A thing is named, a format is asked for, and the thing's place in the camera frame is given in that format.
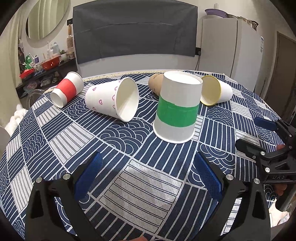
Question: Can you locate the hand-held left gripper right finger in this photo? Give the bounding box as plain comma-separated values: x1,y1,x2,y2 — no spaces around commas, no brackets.
194,152,271,241

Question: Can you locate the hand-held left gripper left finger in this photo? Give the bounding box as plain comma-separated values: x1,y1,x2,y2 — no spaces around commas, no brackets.
25,152,104,241

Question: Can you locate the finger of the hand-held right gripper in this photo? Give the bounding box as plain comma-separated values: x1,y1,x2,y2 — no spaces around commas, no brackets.
254,117,296,150
235,138,270,164

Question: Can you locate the white cup with yellow rim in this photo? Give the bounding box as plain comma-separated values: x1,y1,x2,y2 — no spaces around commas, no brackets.
200,75,233,107

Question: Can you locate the white cup with green band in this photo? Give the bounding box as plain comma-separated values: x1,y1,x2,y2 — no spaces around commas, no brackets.
153,71,203,144

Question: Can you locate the white cup with pink hearts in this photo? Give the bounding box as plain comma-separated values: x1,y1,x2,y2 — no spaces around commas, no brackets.
85,77,140,122

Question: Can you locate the white cup with red band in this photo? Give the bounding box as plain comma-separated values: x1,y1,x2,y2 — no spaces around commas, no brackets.
50,72,84,108

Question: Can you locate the brown paper cup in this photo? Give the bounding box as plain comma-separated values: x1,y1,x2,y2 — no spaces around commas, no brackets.
148,73,165,96

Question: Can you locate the person's right hand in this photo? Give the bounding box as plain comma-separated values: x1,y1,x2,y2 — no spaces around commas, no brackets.
273,144,289,197

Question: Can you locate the blue patterned tablecloth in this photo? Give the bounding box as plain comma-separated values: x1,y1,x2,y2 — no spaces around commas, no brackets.
0,70,296,241

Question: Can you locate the brown door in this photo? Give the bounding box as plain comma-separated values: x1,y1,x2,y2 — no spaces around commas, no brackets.
276,32,296,122

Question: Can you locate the white refrigerator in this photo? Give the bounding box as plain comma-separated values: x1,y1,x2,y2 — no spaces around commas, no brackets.
198,17,264,81

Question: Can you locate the white fluffy cloth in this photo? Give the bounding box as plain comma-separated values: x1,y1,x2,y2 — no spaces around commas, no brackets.
5,104,28,136

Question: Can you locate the clear plastic chair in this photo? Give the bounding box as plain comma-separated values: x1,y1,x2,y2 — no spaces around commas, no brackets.
25,89,45,110

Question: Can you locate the dark side shelf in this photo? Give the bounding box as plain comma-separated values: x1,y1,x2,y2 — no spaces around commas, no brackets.
15,57,78,99

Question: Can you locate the red dotted bowl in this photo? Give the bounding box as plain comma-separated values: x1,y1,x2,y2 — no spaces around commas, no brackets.
40,58,61,71

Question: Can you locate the red tray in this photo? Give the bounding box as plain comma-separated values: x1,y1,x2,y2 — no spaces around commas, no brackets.
19,70,36,80

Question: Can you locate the purple basin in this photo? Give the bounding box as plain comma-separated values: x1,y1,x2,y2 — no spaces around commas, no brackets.
204,9,228,19

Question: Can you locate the green snack packet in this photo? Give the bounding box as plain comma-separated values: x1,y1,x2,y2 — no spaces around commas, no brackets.
24,55,35,70

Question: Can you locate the hanging wooden brush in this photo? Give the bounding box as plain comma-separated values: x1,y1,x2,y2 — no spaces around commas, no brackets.
67,24,74,49

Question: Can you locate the wall poster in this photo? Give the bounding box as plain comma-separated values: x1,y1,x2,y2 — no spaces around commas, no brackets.
18,46,25,75

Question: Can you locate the dark grey wall cover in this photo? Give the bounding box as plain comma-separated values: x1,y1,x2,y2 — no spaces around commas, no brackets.
73,4,199,65

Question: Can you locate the oval wall mirror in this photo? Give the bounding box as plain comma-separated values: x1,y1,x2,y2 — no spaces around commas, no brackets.
25,0,71,40

